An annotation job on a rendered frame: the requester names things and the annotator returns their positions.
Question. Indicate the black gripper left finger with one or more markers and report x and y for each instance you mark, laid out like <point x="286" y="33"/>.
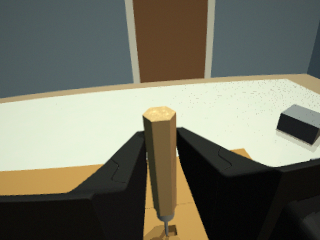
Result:
<point x="109" y="205"/>

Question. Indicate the wooden-handled awl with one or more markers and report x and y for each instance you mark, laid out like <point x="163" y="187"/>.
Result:
<point x="160" y="141"/>

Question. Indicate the tan wooden floor panel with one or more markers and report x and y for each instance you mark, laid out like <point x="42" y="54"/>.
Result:
<point x="186" y="224"/>

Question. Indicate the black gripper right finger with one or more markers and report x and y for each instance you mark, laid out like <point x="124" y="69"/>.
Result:
<point x="238" y="198"/>

